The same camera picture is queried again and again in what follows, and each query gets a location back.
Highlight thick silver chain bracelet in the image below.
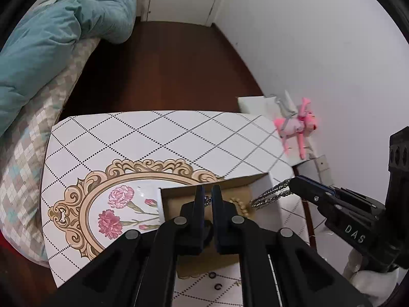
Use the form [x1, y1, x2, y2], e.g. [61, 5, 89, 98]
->
[249, 180, 293, 211]

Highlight person's right forearm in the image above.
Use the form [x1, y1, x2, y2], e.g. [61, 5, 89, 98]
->
[343, 248, 401, 299]

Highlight white wall socket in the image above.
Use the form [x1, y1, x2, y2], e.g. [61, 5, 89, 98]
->
[315, 154, 333, 175]

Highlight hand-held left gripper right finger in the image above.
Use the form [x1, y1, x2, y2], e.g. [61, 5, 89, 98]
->
[211, 184, 374, 307]

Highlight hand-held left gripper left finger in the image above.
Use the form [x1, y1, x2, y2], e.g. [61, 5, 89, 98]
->
[48, 184, 213, 307]

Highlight checkered patterned mattress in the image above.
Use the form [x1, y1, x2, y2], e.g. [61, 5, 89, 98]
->
[0, 35, 103, 267]

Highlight pearl bead bracelet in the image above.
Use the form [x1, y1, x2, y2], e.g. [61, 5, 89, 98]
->
[228, 198, 254, 218]

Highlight cardboard box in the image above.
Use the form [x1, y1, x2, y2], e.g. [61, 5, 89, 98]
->
[159, 173, 283, 279]

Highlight pink plush toy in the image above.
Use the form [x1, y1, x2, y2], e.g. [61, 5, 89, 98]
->
[273, 97, 318, 160]

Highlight teal quilted blanket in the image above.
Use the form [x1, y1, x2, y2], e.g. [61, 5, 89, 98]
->
[0, 0, 141, 136]

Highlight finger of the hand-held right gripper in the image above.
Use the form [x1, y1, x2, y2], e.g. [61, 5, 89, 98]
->
[288, 175, 340, 210]

